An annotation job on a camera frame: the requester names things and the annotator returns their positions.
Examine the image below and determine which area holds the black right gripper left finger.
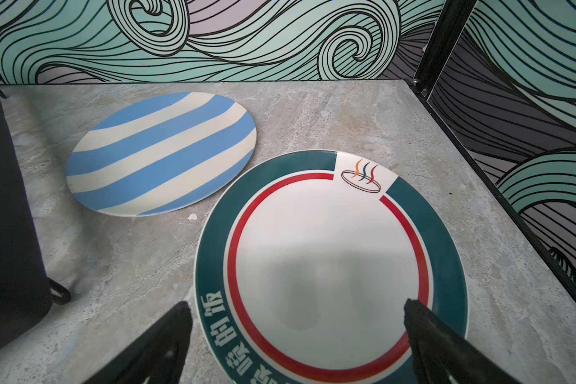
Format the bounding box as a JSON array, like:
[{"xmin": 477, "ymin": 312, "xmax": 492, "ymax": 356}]
[{"xmin": 86, "ymin": 302, "xmax": 193, "ymax": 383}]

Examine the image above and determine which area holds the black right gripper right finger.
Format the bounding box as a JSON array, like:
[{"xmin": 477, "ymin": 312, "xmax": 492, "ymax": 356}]
[{"xmin": 404, "ymin": 299, "xmax": 518, "ymax": 383}]

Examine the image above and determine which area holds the green red rimmed white plate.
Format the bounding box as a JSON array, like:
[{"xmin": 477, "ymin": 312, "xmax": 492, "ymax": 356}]
[{"xmin": 195, "ymin": 150, "xmax": 469, "ymax": 383}]

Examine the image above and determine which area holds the blue white striped plate right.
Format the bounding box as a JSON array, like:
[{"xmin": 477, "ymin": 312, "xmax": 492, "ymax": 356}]
[{"xmin": 66, "ymin": 92, "xmax": 257, "ymax": 217}]

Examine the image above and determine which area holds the black wire dish rack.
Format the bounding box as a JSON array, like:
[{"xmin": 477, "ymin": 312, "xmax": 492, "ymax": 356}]
[{"xmin": 0, "ymin": 101, "xmax": 71, "ymax": 350}]

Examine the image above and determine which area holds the black frame post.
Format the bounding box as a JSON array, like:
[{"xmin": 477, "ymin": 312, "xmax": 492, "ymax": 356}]
[{"xmin": 411, "ymin": 0, "xmax": 477, "ymax": 99}]

